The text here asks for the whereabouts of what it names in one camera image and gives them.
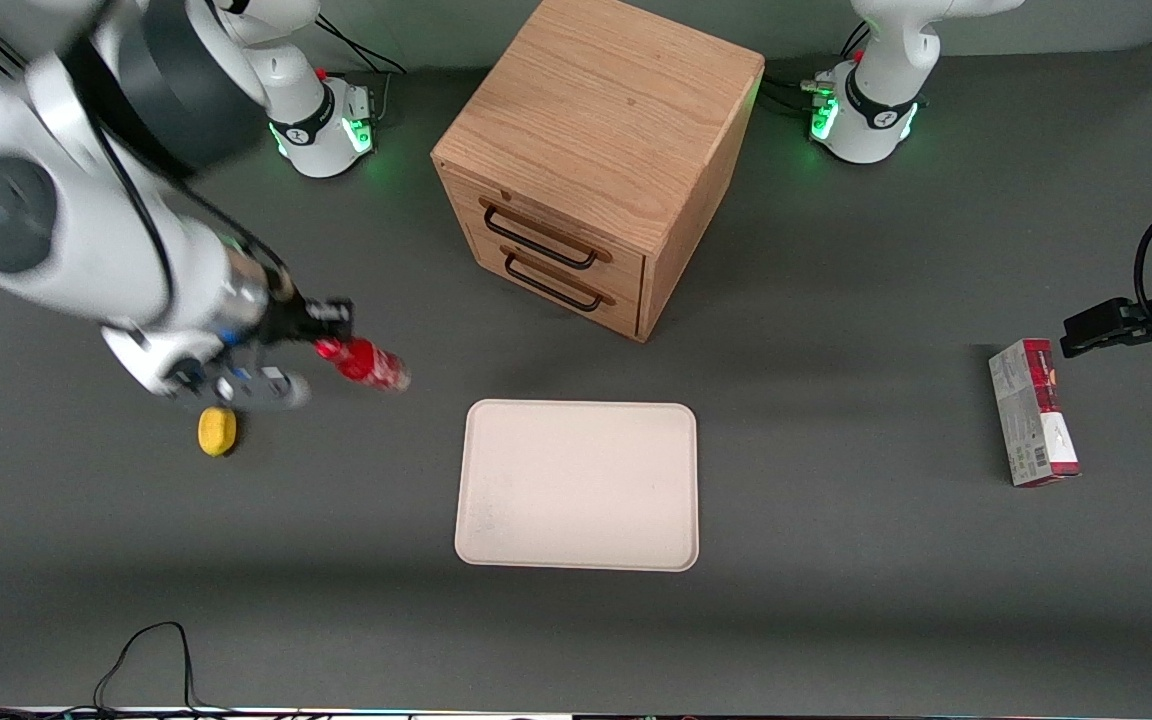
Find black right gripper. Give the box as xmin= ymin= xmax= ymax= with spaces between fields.
xmin=254 ymin=266 xmax=355 ymax=348

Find red coke bottle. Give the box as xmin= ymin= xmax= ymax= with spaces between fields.
xmin=313 ymin=336 xmax=413 ymax=394

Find beige rectangular tray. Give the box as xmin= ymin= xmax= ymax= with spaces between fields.
xmin=453 ymin=399 xmax=701 ymax=573

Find grey and red carton box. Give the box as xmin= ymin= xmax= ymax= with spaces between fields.
xmin=987 ymin=338 xmax=1082 ymax=489

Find yellow lemon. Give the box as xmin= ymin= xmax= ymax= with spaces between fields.
xmin=197 ymin=406 xmax=238 ymax=458

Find wooden drawer front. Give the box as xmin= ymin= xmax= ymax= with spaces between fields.
xmin=468 ymin=232 xmax=645 ymax=343
xmin=436 ymin=160 xmax=649 ymax=293

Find wooden drawer cabinet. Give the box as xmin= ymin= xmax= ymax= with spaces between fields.
xmin=431 ymin=0 xmax=766 ymax=344

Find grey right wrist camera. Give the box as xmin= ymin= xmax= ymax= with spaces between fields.
xmin=164 ymin=362 xmax=315 ymax=413

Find black right arm wrist cable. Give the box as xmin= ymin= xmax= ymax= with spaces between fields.
xmin=64 ymin=38 xmax=297 ymax=303

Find black wire drawer handle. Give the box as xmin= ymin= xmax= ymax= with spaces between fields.
xmin=501 ymin=245 xmax=618 ymax=314
xmin=479 ymin=197 xmax=614 ymax=272

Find black right arm base cables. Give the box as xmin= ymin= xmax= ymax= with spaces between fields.
xmin=312 ymin=14 xmax=409 ymax=129

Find black arm base cables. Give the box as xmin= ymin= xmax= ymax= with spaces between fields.
xmin=312 ymin=14 xmax=409 ymax=129
xmin=760 ymin=20 xmax=873 ymax=119

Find black looped table cable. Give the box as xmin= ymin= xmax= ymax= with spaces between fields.
xmin=0 ymin=621 xmax=237 ymax=719

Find black left arm base cables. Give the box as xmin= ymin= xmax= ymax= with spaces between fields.
xmin=760 ymin=20 xmax=873 ymax=119

